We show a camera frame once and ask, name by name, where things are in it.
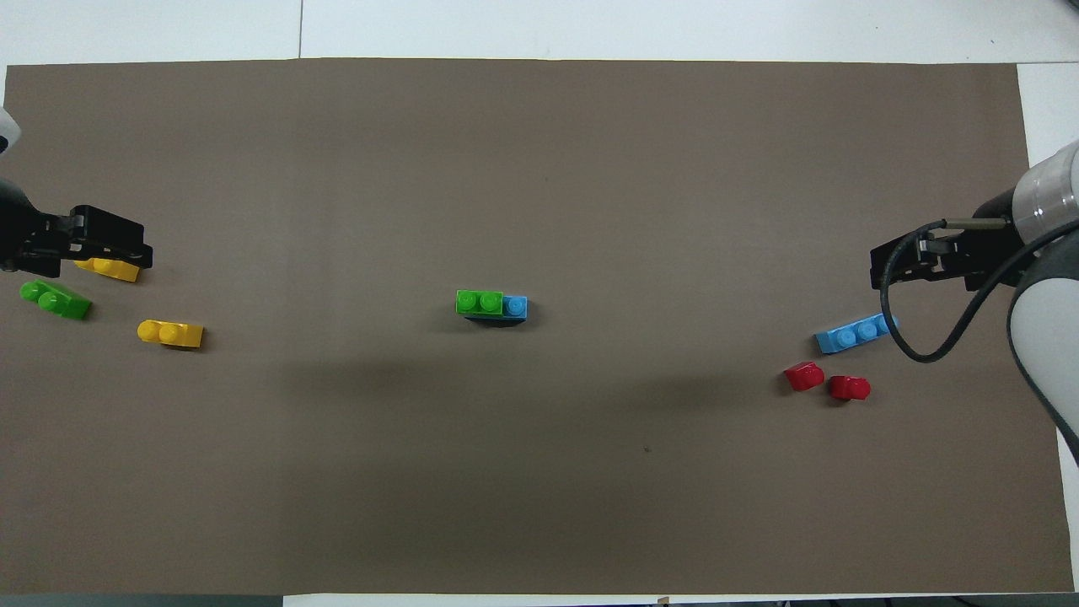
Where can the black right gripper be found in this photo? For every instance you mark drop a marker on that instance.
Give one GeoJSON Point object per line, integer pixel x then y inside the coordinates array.
{"type": "Point", "coordinates": [986, 249]}

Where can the green two-stud toy brick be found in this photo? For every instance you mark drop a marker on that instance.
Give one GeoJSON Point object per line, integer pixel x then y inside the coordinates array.
{"type": "Point", "coordinates": [479, 302]}
{"type": "Point", "coordinates": [57, 301]}

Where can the brown table mat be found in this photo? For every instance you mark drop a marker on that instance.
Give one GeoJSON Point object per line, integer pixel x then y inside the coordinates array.
{"type": "Point", "coordinates": [539, 169]}

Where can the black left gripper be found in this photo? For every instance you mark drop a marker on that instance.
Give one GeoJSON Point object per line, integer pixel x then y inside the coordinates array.
{"type": "Point", "coordinates": [29, 240]}

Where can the yellow two-stud toy brick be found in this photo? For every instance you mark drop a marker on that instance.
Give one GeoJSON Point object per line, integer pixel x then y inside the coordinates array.
{"type": "Point", "coordinates": [114, 271]}
{"type": "Point", "coordinates": [171, 335]}

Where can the blue three-stud toy brick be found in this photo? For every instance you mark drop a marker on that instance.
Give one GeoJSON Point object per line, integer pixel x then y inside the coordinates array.
{"type": "Point", "coordinates": [515, 306]}
{"type": "Point", "coordinates": [851, 335]}

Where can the red one-stud toy brick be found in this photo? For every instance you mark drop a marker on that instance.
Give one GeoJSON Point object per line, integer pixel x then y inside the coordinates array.
{"type": "Point", "coordinates": [804, 377]}
{"type": "Point", "coordinates": [850, 388]}

